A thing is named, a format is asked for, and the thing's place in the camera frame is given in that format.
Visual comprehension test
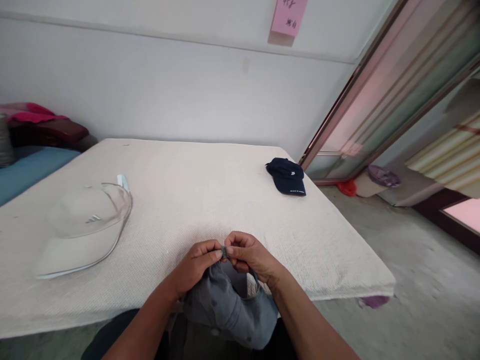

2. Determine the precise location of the pink cloth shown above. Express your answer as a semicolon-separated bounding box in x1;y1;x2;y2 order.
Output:
6;102;71;125

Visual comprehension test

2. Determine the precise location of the beige baseball cap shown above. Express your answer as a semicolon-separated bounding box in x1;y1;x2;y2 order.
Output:
35;182;134;280

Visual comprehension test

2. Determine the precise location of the pink paper note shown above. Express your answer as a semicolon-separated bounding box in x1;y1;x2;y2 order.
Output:
267;0;309;47

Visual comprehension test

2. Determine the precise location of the striped curtain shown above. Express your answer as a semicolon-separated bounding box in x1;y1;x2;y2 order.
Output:
404;110;480;200

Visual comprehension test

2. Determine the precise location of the beige waste bin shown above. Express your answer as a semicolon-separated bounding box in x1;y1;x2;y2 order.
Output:
353;164;402;198

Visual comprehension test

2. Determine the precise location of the red plastic bag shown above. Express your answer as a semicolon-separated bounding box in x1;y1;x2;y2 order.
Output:
335;178;357;196

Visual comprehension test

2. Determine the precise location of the cream textured table cloth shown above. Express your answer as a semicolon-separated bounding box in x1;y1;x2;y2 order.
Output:
0;137;398;340

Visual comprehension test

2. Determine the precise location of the person's right hand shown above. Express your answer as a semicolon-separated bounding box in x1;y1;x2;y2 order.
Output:
224;230;297;290

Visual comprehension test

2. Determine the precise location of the navy baseball cap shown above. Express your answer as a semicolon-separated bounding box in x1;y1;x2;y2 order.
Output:
265;157;307;197

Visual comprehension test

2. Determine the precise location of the grey baseball cap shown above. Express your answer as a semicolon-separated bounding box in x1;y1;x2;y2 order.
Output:
181;244;280;350

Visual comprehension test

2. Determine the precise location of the dark wooden sofa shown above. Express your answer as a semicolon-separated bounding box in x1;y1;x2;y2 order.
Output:
0;101;99;206

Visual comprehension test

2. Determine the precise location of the metal framed glass door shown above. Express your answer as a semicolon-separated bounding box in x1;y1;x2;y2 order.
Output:
299;0;480;185

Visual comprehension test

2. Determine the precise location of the person's left hand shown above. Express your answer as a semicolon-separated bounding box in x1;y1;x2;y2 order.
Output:
172;239;227;302

